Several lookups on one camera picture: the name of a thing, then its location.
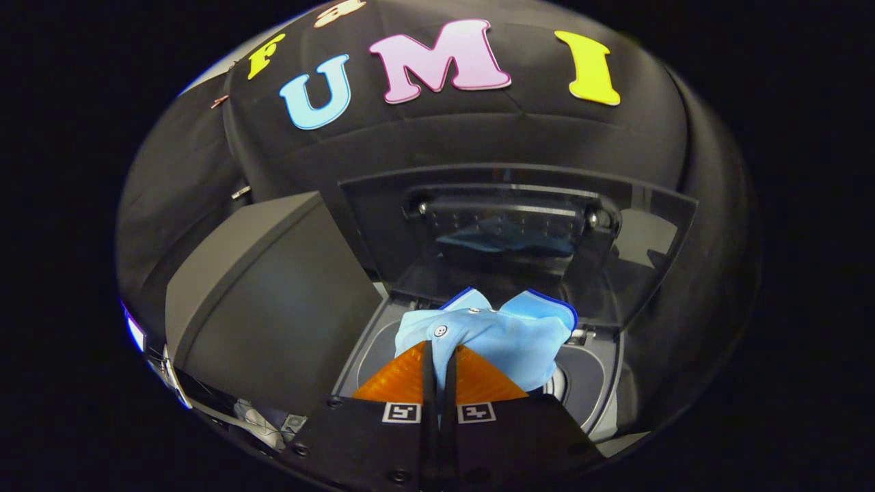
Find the white crumpled object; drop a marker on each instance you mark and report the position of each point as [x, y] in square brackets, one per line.
[260, 424]

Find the copper clip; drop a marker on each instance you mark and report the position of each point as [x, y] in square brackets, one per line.
[220, 101]

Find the grey box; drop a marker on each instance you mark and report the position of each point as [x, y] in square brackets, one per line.
[273, 307]

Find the silver clip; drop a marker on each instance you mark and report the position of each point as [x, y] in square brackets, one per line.
[240, 192]

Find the dark washing machine lid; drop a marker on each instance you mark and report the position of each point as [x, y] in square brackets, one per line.
[636, 273]

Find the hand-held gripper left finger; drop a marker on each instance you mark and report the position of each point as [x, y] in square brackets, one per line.
[362, 444]

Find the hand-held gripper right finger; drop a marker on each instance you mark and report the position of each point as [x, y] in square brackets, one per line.
[519, 444]

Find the light blue polo shirt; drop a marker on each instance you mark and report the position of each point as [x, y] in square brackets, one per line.
[506, 342]

